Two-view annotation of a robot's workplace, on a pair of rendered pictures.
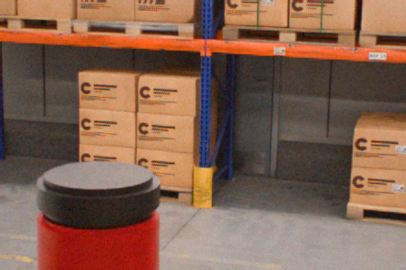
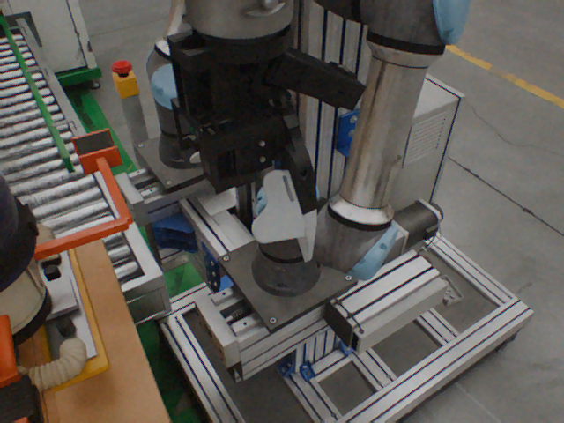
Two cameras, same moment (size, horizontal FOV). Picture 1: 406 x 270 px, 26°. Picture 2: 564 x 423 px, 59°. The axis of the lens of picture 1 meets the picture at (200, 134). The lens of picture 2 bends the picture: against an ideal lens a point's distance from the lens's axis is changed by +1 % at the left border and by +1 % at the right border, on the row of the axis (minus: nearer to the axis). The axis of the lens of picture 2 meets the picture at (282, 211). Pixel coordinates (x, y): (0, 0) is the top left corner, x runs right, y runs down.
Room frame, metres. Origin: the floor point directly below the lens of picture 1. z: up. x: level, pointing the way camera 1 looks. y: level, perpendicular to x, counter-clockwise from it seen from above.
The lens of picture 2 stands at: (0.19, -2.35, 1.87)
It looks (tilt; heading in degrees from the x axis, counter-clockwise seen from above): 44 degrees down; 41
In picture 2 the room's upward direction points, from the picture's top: straight up
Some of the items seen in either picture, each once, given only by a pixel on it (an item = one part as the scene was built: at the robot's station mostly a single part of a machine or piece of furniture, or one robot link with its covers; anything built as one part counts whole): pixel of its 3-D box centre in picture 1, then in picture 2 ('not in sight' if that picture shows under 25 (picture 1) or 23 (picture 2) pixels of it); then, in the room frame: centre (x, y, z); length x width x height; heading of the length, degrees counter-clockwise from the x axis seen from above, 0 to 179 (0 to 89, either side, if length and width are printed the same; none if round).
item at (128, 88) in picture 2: not in sight; (150, 181); (1.01, -0.89, 0.50); 0.07 x 0.07 x 1.00; 72
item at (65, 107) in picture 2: not in sight; (72, 124); (1.02, -0.27, 0.50); 2.31 x 0.05 x 0.19; 72
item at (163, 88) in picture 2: not in sight; (177, 97); (0.84, -1.43, 1.20); 0.13 x 0.12 x 0.14; 59
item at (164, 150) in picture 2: not in sight; (184, 137); (0.83, -1.43, 1.09); 0.15 x 0.15 x 0.10
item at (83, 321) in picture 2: not in sight; (61, 302); (0.33, -1.66, 1.07); 0.34 x 0.10 x 0.05; 69
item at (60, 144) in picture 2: not in sight; (37, 77); (1.07, 0.09, 0.60); 1.60 x 0.10 x 0.09; 72
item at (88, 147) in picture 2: not in sight; (97, 151); (0.59, -1.43, 1.18); 0.09 x 0.08 x 0.05; 159
